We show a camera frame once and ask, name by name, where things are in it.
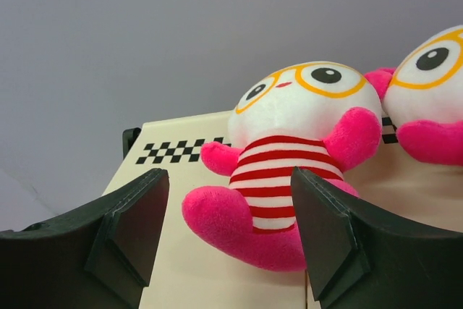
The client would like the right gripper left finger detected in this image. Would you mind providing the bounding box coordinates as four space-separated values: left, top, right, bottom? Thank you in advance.
1 169 169 308

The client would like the cream black three-tier shelf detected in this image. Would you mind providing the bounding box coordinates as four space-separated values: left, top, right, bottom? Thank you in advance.
107 112 462 308

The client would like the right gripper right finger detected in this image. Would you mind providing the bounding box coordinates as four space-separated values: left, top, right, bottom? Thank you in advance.
291 168 462 308

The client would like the white pink glasses plush front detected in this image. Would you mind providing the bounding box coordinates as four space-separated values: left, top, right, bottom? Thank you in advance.
365 25 462 166

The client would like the white pink glasses plush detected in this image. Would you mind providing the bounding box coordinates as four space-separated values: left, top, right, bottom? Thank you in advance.
365 25 462 166
182 61 382 272

